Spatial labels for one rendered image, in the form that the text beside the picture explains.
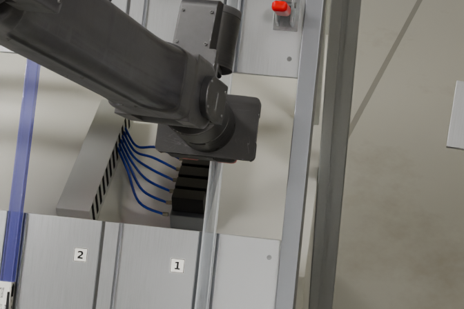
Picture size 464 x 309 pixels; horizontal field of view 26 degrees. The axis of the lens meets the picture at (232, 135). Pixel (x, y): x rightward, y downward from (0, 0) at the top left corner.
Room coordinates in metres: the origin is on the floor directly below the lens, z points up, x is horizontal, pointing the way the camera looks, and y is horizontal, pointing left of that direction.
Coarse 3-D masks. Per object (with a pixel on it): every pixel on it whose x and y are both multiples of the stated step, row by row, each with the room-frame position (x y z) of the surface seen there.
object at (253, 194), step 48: (0, 96) 1.36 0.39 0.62; (48, 96) 1.36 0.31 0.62; (96, 96) 1.36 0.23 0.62; (288, 96) 1.36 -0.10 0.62; (0, 144) 1.23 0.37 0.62; (48, 144) 1.23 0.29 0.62; (144, 144) 1.23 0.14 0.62; (288, 144) 1.23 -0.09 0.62; (0, 192) 1.12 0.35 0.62; (48, 192) 1.12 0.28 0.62; (240, 192) 1.12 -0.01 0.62
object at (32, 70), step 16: (32, 64) 0.93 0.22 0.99; (32, 80) 0.92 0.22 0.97; (32, 96) 0.91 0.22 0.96; (32, 112) 0.90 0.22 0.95; (32, 128) 0.89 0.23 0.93; (16, 160) 0.86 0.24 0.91; (16, 176) 0.85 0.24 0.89; (16, 192) 0.83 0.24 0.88; (16, 208) 0.82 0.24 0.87; (16, 224) 0.81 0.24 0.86; (16, 240) 0.80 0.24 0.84; (16, 256) 0.79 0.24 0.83; (0, 288) 0.76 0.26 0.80; (0, 304) 0.75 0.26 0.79
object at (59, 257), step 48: (0, 240) 0.81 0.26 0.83; (48, 240) 0.80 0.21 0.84; (96, 240) 0.80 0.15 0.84; (144, 240) 0.79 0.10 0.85; (192, 240) 0.79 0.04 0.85; (240, 240) 0.78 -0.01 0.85; (48, 288) 0.76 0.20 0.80; (96, 288) 0.76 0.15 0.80; (144, 288) 0.76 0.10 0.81; (192, 288) 0.75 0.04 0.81; (240, 288) 0.75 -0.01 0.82
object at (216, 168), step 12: (228, 0) 0.96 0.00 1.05; (228, 84) 0.90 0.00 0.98; (216, 168) 0.83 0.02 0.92; (216, 180) 0.82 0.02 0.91; (216, 192) 0.81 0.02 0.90; (216, 204) 0.81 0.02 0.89; (204, 216) 0.80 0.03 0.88; (216, 216) 0.80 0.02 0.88; (204, 228) 0.79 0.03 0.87; (216, 228) 0.79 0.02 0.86; (204, 240) 0.78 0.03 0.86; (204, 252) 0.77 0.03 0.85; (204, 264) 0.76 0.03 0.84; (204, 276) 0.75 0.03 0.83; (204, 288) 0.74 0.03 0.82; (204, 300) 0.73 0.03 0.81
